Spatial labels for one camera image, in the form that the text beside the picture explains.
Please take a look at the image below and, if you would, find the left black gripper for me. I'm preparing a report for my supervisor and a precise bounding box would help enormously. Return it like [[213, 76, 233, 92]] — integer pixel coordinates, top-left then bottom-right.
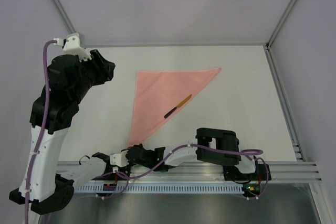
[[70, 49, 116, 104]]

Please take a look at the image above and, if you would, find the pink cloth napkin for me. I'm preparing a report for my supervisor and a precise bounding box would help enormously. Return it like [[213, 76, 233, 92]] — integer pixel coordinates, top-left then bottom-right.
[[128, 68, 221, 146]]

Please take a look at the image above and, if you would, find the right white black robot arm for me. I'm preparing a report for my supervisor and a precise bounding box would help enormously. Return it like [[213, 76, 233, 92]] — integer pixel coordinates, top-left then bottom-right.
[[125, 127, 271, 184]]

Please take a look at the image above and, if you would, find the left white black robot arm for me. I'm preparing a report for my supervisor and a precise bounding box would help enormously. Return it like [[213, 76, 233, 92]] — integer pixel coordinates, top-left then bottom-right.
[[9, 49, 115, 215]]

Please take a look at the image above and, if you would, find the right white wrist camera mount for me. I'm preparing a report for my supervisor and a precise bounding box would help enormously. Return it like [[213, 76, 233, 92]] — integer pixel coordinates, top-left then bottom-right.
[[110, 150, 129, 172]]

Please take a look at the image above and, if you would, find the aluminium front rail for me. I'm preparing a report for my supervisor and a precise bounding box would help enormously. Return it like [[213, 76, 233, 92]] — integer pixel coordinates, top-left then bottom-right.
[[55, 161, 322, 183]]

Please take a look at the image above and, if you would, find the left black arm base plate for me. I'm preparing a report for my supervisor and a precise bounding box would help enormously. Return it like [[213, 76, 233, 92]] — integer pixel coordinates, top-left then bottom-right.
[[103, 166, 131, 181]]

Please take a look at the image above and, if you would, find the white slotted cable duct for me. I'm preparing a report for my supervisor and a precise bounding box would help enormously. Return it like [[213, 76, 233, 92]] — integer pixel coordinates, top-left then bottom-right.
[[76, 182, 243, 194]]

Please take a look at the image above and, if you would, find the left aluminium frame post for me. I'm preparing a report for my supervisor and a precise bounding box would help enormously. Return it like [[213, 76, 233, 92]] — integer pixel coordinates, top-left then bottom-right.
[[51, 0, 77, 34]]

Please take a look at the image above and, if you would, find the aluminium frame post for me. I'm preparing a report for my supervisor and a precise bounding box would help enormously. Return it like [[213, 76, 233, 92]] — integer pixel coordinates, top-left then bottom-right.
[[265, 0, 299, 50], [51, 0, 77, 34]]

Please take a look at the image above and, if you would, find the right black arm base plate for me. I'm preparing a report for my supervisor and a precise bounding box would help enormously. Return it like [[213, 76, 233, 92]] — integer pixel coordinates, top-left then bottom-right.
[[223, 164, 271, 182]]

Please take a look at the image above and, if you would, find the right aluminium frame post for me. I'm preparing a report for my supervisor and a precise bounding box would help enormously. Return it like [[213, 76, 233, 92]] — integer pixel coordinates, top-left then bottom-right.
[[265, 0, 299, 50]]

